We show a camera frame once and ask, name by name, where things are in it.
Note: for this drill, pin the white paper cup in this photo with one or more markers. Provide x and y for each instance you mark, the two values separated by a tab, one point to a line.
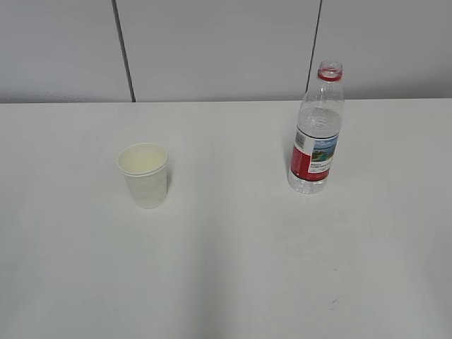
144	167

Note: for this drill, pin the clear plastic water bottle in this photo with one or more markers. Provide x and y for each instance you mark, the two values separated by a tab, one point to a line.
319	123

